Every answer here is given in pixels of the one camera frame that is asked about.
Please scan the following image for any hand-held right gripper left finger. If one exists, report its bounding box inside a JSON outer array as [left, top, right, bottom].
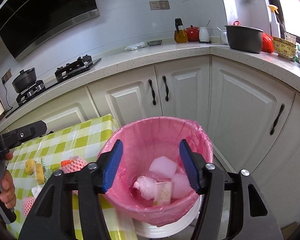
[[18, 139, 124, 240]]

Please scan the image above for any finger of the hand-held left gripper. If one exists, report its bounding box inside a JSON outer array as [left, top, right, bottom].
[[1, 120, 47, 150]]

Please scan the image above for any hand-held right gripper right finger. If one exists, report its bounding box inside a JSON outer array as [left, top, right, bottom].
[[179, 139, 284, 240]]

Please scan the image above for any yellow sponge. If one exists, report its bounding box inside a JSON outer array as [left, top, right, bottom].
[[25, 159, 36, 174], [34, 164, 46, 184]]

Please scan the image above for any pink foam fruit net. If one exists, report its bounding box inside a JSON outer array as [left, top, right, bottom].
[[61, 155, 88, 174], [22, 196, 37, 218]]

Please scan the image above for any pink-lined trash bin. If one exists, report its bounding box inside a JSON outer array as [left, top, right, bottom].
[[98, 116, 214, 227]]

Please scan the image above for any green wavy striped cloth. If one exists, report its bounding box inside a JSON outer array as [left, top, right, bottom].
[[40, 156, 53, 183]]

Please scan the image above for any person's left hand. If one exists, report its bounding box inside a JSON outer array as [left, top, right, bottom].
[[0, 153, 17, 208]]

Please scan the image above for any small paper carton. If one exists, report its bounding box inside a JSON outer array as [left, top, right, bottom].
[[154, 181, 174, 205]]

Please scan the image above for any crumpled pale plastic wrapper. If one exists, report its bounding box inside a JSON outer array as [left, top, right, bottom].
[[133, 176, 158, 201]]

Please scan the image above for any green checked tablecloth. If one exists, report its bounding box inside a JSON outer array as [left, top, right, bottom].
[[5, 114, 138, 240]]

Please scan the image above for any white cabinet door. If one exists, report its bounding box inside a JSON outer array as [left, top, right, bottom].
[[252, 92, 300, 230], [5, 85, 101, 140], [154, 56, 212, 131], [87, 66, 163, 128], [207, 56, 297, 178]]

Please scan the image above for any crumpled white tissue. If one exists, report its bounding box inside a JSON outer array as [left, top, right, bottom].
[[31, 185, 45, 198]]

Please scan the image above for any black lidded pot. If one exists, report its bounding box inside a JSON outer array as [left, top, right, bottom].
[[12, 67, 37, 93]]

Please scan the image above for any black gas stove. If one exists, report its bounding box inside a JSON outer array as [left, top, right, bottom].
[[5, 56, 102, 118]]

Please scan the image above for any white plastic bag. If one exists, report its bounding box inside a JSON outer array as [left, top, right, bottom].
[[125, 41, 148, 51]]

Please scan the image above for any black range hood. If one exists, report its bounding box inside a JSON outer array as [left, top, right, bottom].
[[0, 0, 101, 62]]

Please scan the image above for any glass oil bottle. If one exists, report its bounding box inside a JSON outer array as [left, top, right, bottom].
[[174, 18, 185, 43]]

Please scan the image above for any red ceramic jar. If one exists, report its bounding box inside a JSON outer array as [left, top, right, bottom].
[[185, 25, 200, 42]]

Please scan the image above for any white jar with spoon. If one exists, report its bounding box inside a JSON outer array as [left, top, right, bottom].
[[199, 20, 211, 43]]

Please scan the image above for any white mug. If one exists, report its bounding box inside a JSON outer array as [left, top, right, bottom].
[[217, 27, 229, 45]]

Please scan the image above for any dark grey cooking pot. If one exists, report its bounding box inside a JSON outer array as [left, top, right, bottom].
[[224, 25, 264, 54]]

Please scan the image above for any red plastic bag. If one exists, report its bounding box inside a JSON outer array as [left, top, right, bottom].
[[262, 32, 274, 53]]

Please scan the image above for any yellow patterned bowl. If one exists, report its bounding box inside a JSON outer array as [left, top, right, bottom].
[[272, 36, 297, 59]]

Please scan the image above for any white spray bottle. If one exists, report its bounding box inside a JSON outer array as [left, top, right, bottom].
[[268, 4, 282, 38]]

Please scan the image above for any kitchen window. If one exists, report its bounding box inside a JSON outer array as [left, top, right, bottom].
[[262, 0, 300, 49]]

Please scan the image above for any black power cable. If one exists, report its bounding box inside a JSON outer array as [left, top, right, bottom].
[[3, 82, 13, 112]]

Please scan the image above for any brown wall outlet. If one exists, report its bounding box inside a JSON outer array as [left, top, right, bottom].
[[1, 69, 12, 84]]

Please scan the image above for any black cabinet handle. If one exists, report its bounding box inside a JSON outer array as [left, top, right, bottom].
[[162, 75, 171, 101], [270, 104, 285, 136], [148, 79, 157, 105]]

